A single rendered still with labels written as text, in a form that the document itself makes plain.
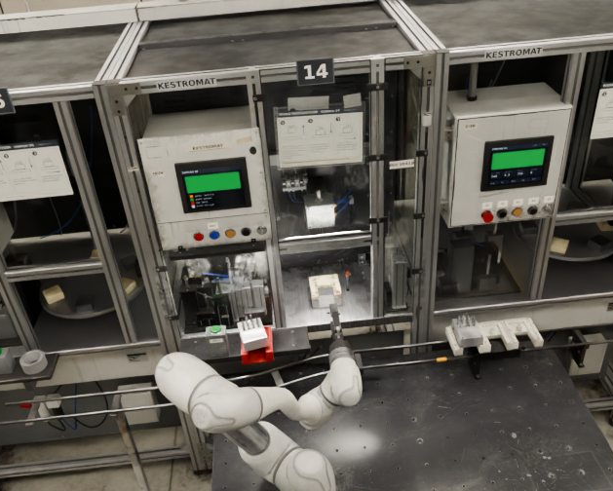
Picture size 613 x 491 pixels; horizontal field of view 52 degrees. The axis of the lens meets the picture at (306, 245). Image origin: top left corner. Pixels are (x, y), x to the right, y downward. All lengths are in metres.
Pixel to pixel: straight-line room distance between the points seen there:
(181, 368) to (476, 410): 1.34
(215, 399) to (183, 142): 0.94
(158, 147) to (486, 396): 1.64
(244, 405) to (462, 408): 1.21
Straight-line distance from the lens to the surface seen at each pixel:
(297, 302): 2.82
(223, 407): 1.68
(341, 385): 2.09
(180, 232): 2.40
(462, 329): 2.66
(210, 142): 2.21
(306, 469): 2.16
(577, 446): 2.67
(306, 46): 2.41
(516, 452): 2.60
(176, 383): 1.78
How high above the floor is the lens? 2.69
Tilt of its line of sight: 34 degrees down
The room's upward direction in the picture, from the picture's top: 5 degrees counter-clockwise
